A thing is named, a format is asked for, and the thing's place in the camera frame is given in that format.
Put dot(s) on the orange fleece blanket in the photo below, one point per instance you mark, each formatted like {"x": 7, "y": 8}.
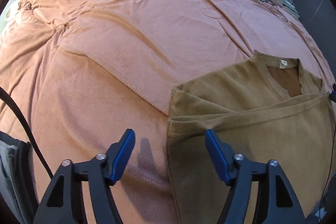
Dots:
{"x": 84, "y": 71}

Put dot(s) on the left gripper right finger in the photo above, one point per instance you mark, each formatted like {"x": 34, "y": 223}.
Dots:
{"x": 276, "y": 200}

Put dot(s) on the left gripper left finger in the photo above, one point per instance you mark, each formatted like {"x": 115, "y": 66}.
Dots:
{"x": 63, "y": 199}

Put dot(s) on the tan brown t-shirt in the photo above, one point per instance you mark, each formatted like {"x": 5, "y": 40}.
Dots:
{"x": 265, "y": 107}

